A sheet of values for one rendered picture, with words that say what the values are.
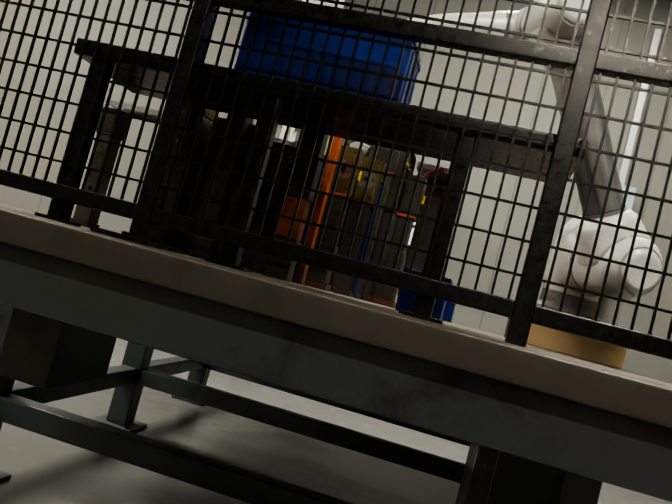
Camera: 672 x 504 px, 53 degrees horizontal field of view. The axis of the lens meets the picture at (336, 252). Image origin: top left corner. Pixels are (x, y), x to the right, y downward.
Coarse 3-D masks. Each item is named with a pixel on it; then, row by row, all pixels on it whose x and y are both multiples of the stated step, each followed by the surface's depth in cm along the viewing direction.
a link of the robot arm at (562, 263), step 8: (568, 224) 184; (576, 224) 181; (568, 232) 182; (568, 240) 180; (568, 248) 178; (552, 256) 186; (560, 256) 181; (568, 256) 177; (560, 264) 180; (568, 264) 176; (560, 272) 180; (552, 280) 183; (560, 280) 181; (552, 288) 183; (560, 288) 181; (576, 296) 179; (584, 296) 179; (592, 296) 180
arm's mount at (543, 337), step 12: (504, 336) 200; (528, 336) 175; (540, 336) 175; (552, 336) 174; (564, 336) 174; (576, 336) 173; (552, 348) 174; (564, 348) 173; (576, 348) 173; (588, 348) 173; (600, 348) 172; (612, 348) 172; (624, 348) 171; (600, 360) 172; (612, 360) 171
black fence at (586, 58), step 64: (0, 0) 125; (192, 0) 117; (256, 0) 114; (320, 0) 113; (384, 0) 110; (448, 0) 108; (512, 0) 107; (0, 64) 123; (64, 64) 120; (192, 64) 115; (320, 64) 111; (448, 64) 107; (512, 64) 106; (576, 64) 102; (640, 64) 101; (128, 128) 117; (256, 128) 112; (448, 128) 106; (576, 128) 101; (640, 128) 101; (64, 192) 117; (256, 192) 111; (320, 192) 109; (448, 192) 105; (320, 256) 107; (448, 256) 104; (512, 320) 100; (576, 320) 99
